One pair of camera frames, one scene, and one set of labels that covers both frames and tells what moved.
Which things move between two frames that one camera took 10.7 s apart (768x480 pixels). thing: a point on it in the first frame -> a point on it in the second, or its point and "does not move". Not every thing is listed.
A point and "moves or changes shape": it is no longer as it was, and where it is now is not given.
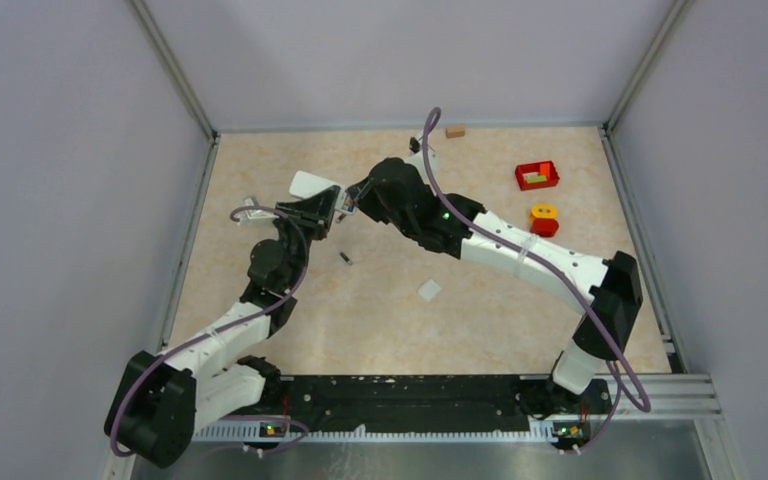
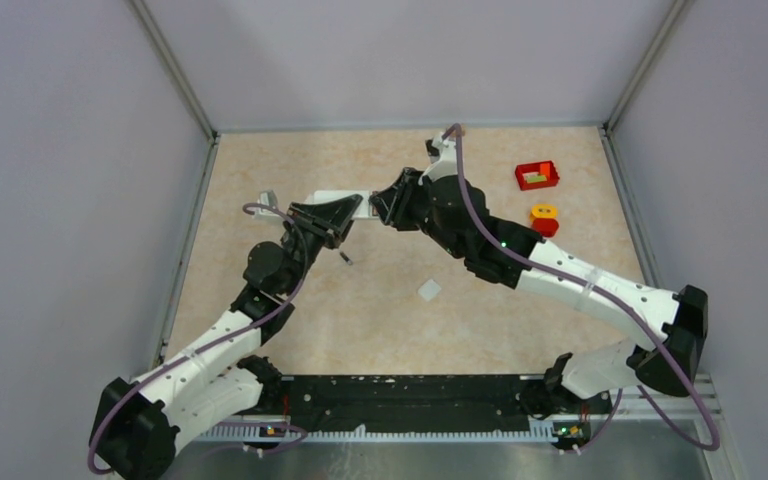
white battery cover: x=429 y=290 does not move
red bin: x=547 y=168 does not move
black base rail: x=427 y=397 does not move
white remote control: x=305 y=184 moves or changes shape
